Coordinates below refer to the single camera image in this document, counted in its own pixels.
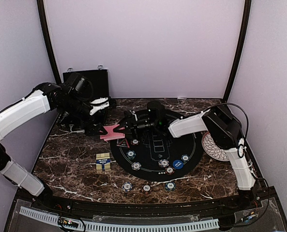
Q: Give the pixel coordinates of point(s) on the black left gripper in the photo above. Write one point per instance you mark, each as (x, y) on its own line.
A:
(85, 125)

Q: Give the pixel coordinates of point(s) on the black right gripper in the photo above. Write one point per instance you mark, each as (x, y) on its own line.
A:
(131, 128)

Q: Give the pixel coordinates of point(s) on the red backed card deck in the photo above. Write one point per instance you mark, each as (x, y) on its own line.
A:
(111, 135)

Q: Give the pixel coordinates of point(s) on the brown chips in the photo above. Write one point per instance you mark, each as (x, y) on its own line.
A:
(134, 142)
(169, 170)

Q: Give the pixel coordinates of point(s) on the green chips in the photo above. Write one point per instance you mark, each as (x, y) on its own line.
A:
(130, 154)
(185, 158)

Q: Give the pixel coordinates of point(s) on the blue white chip stack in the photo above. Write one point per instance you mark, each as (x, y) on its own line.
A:
(127, 187)

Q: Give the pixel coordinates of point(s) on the brown white chip stack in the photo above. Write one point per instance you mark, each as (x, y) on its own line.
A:
(146, 188)

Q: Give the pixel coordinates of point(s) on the green blue chip stack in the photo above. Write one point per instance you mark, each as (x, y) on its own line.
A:
(170, 186)

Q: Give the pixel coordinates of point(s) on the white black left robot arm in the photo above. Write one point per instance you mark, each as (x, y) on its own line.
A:
(44, 98)

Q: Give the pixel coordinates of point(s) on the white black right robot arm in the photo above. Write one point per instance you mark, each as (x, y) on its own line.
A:
(226, 131)

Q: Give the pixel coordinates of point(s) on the blue gold card box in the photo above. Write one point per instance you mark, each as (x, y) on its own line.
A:
(103, 162)

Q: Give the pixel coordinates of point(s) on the round black poker mat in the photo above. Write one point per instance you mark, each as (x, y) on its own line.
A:
(156, 145)

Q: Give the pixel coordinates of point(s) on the black poker chip case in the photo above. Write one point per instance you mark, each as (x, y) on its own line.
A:
(90, 79)

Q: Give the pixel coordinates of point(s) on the blue small blind button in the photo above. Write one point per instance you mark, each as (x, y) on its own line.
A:
(177, 164)

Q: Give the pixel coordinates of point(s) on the floral patterned ceramic plate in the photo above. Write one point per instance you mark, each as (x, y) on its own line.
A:
(212, 149)

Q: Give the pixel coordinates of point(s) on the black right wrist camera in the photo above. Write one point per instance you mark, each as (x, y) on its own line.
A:
(157, 113)

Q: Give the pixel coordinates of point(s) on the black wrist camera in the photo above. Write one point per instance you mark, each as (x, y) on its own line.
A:
(157, 113)
(82, 86)

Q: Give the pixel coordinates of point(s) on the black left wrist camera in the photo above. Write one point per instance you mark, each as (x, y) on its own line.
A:
(82, 86)

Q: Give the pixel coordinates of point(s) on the white slotted cable duct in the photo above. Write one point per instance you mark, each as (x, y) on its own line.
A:
(75, 225)

